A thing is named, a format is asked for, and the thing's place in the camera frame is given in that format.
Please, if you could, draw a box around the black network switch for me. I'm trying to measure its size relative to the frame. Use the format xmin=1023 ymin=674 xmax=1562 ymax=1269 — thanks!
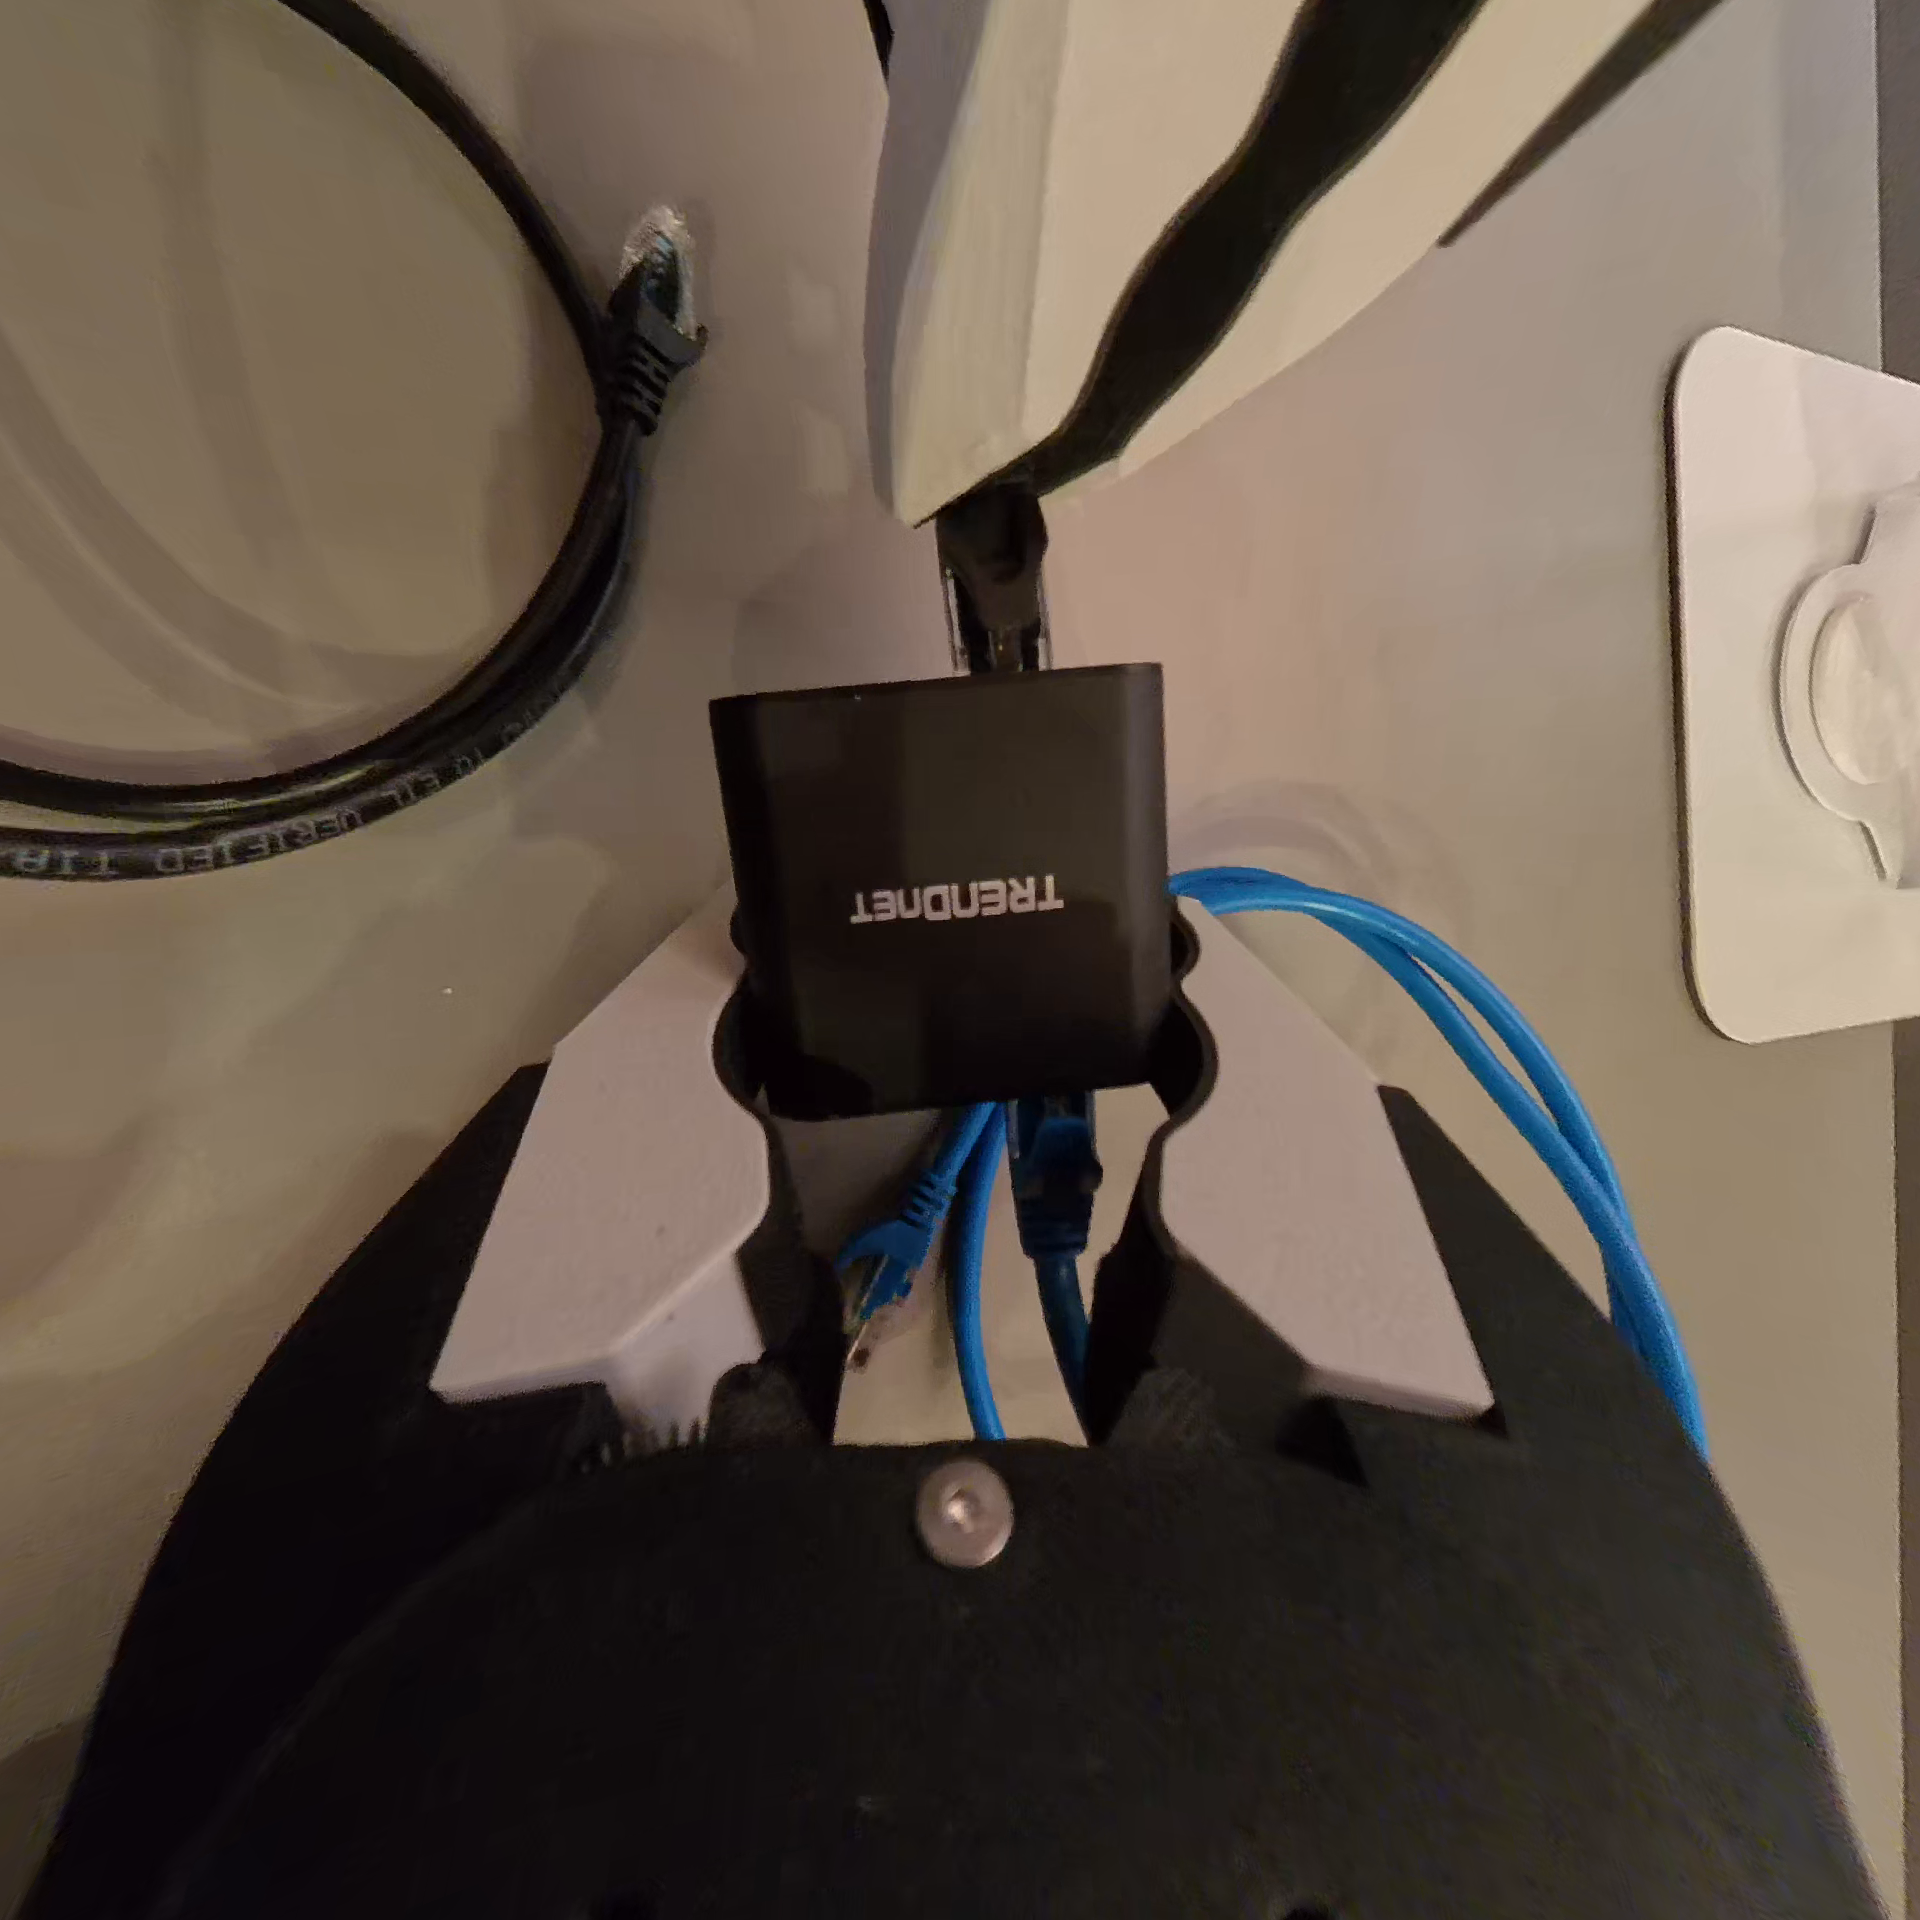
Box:
xmin=708 ymin=661 xmax=1174 ymax=1119

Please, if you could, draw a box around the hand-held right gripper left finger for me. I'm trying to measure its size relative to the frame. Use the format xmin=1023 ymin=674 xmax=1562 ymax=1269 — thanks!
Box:
xmin=433 ymin=900 xmax=846 ymax=1445

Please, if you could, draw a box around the white stand base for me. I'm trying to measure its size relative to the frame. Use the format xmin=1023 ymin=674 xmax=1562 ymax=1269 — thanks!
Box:
xmin=1664 ymin=327 xmax=1920 ymax=1046

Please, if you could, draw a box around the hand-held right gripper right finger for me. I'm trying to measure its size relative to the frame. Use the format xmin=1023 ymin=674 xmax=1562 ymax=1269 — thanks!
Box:
xmin=1084 ymin=915 xmax=1508 ymax=1445

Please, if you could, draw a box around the blue ethernet cable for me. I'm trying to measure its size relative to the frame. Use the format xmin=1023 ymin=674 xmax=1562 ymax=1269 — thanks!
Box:
xmin=832 ymin=862 xmax=1715 ymax=1469

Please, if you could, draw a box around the black ethernet cable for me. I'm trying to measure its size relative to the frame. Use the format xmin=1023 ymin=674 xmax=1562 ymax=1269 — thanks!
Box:
xmin=0 ymin=0 xmax=1056 ymax=887

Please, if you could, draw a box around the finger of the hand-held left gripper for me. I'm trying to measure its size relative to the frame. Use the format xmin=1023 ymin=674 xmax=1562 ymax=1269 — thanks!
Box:
xmin=862 ymin=0 xmax=1326 ymax=527
xmin=1048 ymin=0 xmax=1731 ymax=489

